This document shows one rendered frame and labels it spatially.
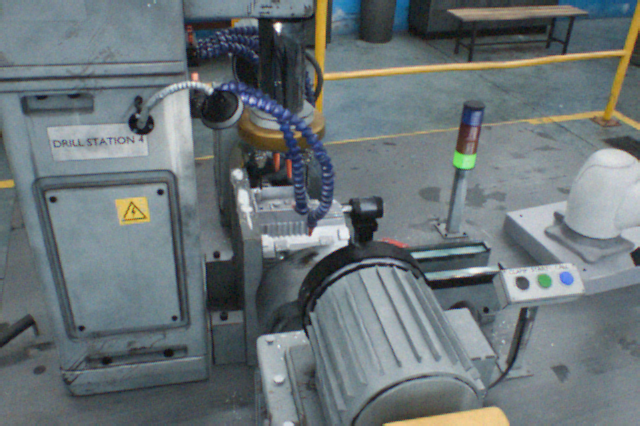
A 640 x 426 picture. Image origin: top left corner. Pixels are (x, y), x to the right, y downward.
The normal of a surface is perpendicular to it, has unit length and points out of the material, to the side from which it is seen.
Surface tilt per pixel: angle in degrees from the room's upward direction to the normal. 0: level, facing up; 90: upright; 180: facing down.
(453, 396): 90
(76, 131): 90
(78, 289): 90
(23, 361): 0
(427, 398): 90
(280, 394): 0
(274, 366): 0
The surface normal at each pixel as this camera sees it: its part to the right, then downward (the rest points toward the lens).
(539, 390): 0.04, -0.85
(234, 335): 0.21, 0.52
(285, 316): -0.69, -0.52
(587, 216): -0.70, 0.38
